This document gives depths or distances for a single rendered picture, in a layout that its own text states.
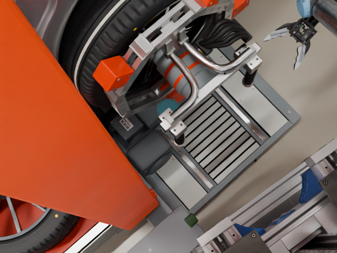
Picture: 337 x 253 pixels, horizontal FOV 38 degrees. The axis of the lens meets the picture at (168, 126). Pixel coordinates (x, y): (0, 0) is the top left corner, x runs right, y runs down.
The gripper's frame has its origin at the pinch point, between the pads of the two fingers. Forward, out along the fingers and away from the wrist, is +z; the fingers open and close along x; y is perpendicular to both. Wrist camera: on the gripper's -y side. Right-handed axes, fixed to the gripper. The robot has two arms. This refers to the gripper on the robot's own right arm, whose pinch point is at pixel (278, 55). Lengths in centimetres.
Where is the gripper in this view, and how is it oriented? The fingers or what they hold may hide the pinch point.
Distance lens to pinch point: 179.9
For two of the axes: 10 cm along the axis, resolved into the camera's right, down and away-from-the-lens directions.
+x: 7.4, 6.7, 0.3
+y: -0.5, 1.0, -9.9
